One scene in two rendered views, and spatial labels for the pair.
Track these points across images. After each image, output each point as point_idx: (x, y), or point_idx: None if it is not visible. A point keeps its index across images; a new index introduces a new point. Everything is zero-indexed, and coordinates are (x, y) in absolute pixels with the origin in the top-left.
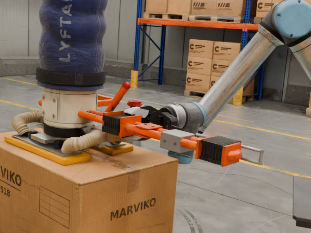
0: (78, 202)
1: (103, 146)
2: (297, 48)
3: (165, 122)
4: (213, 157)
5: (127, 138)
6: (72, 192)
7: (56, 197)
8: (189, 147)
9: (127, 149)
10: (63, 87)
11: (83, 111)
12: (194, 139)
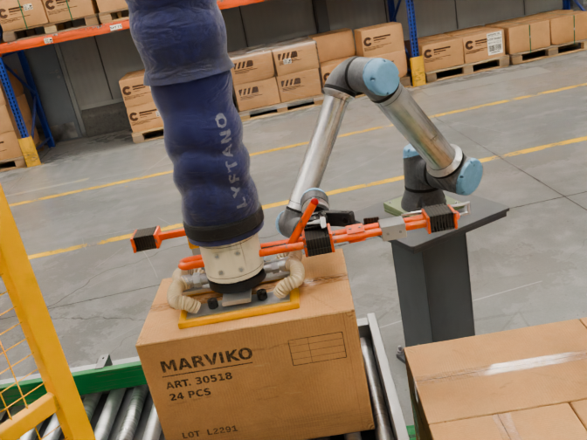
0: (355, 326)
1: None
2: (388, 102)
3: (335, 219)
4: (443, 226)
5: None
6: (344, 321)
7: (320, 338)
8: (416, 228)
9: None
10: (248, 234)
11: (264, 249)
12: (407, 219)
